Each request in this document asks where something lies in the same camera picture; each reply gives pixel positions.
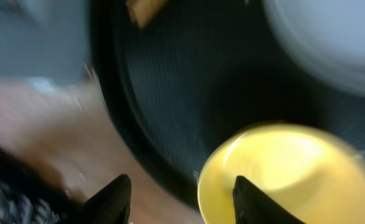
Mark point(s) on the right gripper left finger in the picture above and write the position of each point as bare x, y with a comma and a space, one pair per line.
111, 205

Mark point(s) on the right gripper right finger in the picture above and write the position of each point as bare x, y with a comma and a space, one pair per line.
253, 206

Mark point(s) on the yellow bowl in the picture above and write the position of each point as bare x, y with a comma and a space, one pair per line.
314, 175

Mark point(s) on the wooden chopstick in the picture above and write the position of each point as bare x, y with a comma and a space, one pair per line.
143, 11

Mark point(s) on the round black tray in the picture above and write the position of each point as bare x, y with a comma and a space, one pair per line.
199, 73

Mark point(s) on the grey round plate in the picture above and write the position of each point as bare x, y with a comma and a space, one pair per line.
326, 38

